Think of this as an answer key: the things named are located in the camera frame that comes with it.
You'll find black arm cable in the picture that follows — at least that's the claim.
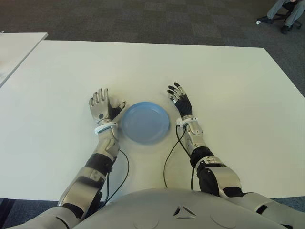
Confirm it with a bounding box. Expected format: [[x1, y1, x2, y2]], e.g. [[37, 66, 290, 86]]
[[163, 126, 200, 191], [104, 149, 131, 206]]

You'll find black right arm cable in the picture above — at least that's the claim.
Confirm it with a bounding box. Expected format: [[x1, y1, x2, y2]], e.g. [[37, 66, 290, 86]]
[[163, 126, 200, 191]]

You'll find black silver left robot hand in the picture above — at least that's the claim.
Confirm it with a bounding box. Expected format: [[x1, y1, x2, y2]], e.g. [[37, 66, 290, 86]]
[[88, 88, 127, 125]]

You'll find white side table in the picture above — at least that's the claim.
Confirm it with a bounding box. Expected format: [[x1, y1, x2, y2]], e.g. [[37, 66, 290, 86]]
[[0, 32, 49, 88]]

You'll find grey robot torso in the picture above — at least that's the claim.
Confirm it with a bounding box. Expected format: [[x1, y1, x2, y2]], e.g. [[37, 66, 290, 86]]
[[21, 187, 291, 229]]

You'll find seated person in grey trousers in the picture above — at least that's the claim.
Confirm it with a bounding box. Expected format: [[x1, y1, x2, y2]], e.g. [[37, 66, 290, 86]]
[[266, 0, 305, 34]]

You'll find blue round plate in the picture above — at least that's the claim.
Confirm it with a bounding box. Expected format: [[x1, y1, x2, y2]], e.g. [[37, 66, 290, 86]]
[[121, 102, 171, 145]]

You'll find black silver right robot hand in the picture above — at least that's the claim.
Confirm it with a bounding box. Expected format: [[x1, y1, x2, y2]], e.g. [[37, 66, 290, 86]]
[[166, 81, 193, 119]]

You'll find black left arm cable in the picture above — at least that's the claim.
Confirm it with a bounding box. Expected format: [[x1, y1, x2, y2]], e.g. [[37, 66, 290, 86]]
[[104, 149, 131, 206]]

